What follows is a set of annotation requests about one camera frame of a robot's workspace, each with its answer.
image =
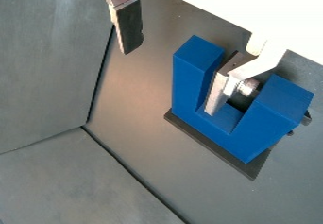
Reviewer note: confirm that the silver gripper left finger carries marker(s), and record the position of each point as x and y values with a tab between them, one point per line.
126	17

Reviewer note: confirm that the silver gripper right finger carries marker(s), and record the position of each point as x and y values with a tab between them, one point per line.
235	75

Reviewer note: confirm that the blue U-shaped block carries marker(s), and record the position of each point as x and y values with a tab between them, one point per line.
244	133

